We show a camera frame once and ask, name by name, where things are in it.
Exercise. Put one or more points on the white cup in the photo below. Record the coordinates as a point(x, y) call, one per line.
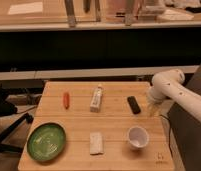
point(137, 138)

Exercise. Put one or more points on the white glue tube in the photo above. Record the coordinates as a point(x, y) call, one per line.
point(96, 99)

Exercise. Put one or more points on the green plate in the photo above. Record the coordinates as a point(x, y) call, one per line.
point(46, 142)

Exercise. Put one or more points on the orange carrot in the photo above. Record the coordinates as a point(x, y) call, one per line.
point(66, 100)

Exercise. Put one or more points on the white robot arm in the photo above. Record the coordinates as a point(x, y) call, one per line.
point(170, 84)

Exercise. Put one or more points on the black eraser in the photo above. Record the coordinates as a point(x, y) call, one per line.
point(133, 105)

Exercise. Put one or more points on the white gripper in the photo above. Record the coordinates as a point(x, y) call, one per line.
point(153, 107)

